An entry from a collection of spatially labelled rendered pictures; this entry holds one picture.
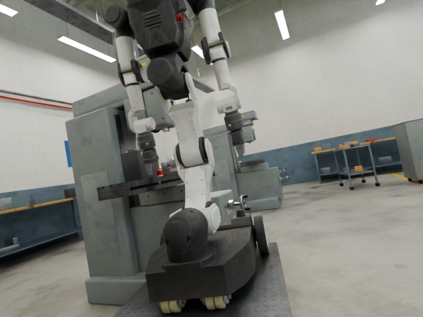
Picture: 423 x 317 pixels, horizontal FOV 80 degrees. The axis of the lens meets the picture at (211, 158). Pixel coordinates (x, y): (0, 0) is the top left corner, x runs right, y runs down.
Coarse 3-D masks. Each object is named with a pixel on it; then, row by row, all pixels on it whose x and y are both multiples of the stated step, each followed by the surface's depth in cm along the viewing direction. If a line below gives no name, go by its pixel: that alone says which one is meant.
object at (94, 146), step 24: (72, 120) 216; (96, 120) 205; (120, 120) 213; (72, 144) 217; (96, 144) 206; (120, 144) 208; (72, 168) 218; (96, 168) 207; (120, 168) 203; (96, 192) 207; (96, 216) 208; (120, 216) 198; (96, 240) 209; (120, 240) 199; (96, 264) 210; (120, 264) 200
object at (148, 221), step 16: (224, 192) 186; (144, 208) 197; (160, 208) 191; (176, 208) 186; (224, 208) 178; (144, 224) 198; (160, 224) 192; (144, 240) 198; (160, 240) 192; (144, 256) 199
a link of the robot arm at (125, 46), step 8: (120, 40) 125; (128, 40) 126; (120, 48) 126; (128, 48) 126; (120, 56) 126; (128, 56) 125; (136, 56) 130; (120, 64) 126; (128, 64) 125; (136, 64) 126; (120, 72) 129; (136, 72) 126; (144, 72) 131; (120, 80) 130; (144, 80) 130
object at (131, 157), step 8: (128, 152) 158; (136, 152) 157; (128, 160) 158; (136, 160) 157; (128, 168) 158; (136, 168) 157; (144, 168) 162; (152, 168) 173; (128, 176) 158; (136, 176) 157; (144, 176) 160; (152, 176) 171
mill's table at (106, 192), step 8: (160, 176) 168; (168, 176) 176; (176, 176) 186; (120, 184) 142; (128, 184) 140; (136, 184) 145; (144, 184) 151; (152, 184) 159; (160, 184) 166; (168, 184) 175; (176, 184) 184; (104, 192) 145; (112, 192) 143; (120, 192) 140; (128, 192) 138; (136, 192) 144
